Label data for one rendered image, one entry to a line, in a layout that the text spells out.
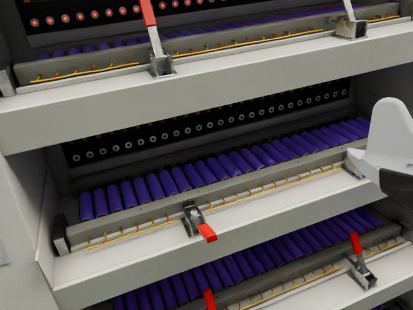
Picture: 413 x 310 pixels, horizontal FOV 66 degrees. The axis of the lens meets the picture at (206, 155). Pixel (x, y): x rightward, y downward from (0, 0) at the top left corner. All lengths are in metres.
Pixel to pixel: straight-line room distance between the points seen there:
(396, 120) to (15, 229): 0.36
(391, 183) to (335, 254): 0.42
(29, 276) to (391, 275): 0.56
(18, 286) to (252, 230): 0.28
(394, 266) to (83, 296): 0.52
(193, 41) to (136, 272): 0.30
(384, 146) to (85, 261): 0.35
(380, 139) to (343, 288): 0.42
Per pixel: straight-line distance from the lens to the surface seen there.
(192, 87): 0.37
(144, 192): 0.48
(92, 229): 0.44
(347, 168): 0.55
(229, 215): 0.44
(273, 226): 0.46
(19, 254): 0.40
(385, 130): 0.24
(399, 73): 0.67
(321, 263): 0.63
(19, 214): 0.38
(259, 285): 0.58
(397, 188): 0.23
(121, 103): 0.36
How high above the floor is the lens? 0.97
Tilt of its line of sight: 16 degrees down
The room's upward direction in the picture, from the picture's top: 11 degrees counter-clockwise
